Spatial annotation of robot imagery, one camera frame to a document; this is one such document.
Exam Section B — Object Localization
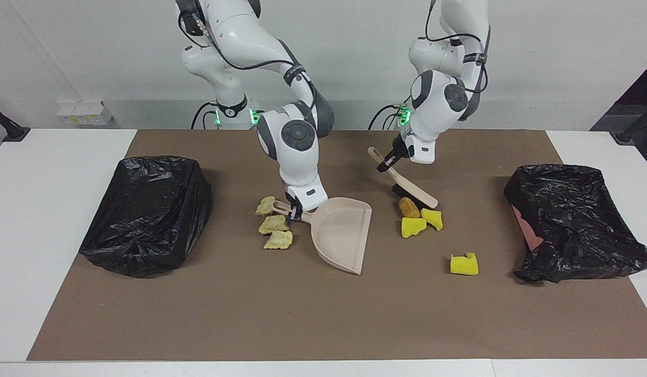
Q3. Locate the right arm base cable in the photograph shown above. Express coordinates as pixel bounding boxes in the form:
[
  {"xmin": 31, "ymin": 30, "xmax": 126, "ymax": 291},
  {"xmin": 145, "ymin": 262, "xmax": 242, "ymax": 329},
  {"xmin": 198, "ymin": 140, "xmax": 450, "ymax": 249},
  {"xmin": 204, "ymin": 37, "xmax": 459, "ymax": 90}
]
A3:
[{"xmin": 191, "ymin": 101, "xmax": 219, "ymax": 130}]

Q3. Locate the white wall socket box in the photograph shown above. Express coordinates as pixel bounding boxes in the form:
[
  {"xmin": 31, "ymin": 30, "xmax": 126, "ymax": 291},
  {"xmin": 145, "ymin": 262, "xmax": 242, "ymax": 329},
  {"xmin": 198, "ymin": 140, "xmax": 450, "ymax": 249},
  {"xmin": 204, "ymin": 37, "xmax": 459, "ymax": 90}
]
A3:
[{"xmin": 57, "ymin": 101, "xmax": 113, "ymax": 126}]

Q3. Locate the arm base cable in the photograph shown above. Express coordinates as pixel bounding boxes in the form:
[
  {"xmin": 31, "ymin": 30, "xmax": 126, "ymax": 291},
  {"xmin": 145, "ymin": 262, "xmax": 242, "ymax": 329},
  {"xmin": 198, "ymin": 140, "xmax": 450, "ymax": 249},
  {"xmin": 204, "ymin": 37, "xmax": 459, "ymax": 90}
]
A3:
[
  {"xmin": 191, "ymin": 101, "xmax": 219, "ymax": 130},
  {"xmin": 368, "ymin": 102, "xmax": 408, "ymax": 130}
]

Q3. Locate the dark blue panel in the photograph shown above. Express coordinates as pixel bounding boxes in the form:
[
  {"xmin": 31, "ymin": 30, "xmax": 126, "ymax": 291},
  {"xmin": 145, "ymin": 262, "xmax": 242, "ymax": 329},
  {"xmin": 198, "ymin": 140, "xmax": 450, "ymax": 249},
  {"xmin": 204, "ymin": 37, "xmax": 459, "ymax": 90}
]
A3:
[{"xmin": 589, "ymin": 58, "xmax": 647, "ymax": 176}]

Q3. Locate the black stand foot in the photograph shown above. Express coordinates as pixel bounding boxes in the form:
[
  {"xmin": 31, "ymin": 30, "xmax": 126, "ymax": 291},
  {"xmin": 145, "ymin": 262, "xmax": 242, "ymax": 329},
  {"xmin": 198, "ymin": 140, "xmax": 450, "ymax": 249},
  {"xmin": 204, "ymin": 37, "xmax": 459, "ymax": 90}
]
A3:
[
  {"xmin": 0, "ymin": 99, "xmax": 30, "ymax": 143},
  {"xmin": 616, "ymin": 104, "xmax": 647, "ymax": 145}
]

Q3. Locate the left arm gripper cable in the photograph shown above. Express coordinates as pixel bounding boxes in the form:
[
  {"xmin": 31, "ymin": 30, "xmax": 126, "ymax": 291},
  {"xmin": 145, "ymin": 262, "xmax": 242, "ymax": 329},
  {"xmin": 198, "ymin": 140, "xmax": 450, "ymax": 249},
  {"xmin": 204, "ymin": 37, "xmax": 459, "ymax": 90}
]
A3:
[{"xmin": 425, "ymin": 0, "xmax": 489, "ymax": 95}]

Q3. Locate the beige plastic dustpan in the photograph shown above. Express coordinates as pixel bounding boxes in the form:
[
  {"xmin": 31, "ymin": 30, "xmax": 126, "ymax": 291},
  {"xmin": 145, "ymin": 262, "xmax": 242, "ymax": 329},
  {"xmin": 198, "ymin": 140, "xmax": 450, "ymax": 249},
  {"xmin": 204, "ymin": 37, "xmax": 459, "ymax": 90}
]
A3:
[{"xmin": 272, "ymin": 197, "xmax": 372, "ymax": 276}]

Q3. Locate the arm gripper cable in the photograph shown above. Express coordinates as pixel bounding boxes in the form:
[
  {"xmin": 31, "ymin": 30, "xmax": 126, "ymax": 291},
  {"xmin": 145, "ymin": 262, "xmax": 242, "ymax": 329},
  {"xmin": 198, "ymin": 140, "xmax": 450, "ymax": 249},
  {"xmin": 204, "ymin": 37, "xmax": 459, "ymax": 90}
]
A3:
[
  {"xmin": 177, "ymin": 0, "xmax": 319, "ymax": 121},
  {"xmin": 425, "ymin": 0, "xmax": 489, "ymax": 95}
]

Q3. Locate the beige hand brush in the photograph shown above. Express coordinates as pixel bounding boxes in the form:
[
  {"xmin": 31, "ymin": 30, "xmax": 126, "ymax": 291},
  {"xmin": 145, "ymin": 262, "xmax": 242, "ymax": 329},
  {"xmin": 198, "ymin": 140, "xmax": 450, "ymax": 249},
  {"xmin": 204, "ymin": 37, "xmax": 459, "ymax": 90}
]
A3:
[{"xmin": 367, "ymin": 147, "xmax": 439, "ymax": 209}]

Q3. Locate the pink bin with black bag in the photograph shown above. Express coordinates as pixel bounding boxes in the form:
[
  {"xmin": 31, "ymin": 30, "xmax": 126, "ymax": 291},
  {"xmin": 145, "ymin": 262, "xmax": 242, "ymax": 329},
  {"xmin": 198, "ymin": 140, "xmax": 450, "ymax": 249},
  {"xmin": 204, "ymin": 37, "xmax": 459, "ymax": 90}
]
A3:
[{"xmin": 504, "ymin": 164, "xmax": 647, "ymax": 284}]

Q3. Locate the notched yellow sponge piece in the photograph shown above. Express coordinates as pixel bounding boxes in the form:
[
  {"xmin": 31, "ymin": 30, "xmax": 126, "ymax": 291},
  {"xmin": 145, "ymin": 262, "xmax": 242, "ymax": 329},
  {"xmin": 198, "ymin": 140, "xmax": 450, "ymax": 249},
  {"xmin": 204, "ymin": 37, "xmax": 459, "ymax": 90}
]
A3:
[{"xmin": 449, "ymin": 252, "xmax": 480, "ymax": 276}]

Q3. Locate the right arm gripper cable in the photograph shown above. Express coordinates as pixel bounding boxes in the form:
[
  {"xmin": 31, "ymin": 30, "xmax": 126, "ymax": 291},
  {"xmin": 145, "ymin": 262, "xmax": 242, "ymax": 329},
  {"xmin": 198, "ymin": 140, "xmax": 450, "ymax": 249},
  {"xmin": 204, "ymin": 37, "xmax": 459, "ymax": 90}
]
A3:
[{"xmin": 177, "ymin": 0, "xmax": 319, "ymax": 121}]

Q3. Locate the brown table mat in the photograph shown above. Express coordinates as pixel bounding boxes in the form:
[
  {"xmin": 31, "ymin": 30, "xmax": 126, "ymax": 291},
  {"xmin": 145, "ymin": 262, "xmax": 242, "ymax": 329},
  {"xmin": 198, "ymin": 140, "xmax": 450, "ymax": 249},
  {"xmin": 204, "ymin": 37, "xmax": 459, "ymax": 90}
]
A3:
[{"xmin": 26, "ymin": 129, "xmax": 647, "ymax": 362}]

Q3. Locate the left arm base cable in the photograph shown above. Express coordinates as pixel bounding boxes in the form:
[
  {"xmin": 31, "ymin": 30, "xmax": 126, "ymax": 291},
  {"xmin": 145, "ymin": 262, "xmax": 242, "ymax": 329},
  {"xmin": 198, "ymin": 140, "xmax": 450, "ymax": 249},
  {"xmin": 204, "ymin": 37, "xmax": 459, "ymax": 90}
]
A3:
[{"xmin": 368, "ymin": 102, "xmax": 408, "ymax": 130}]

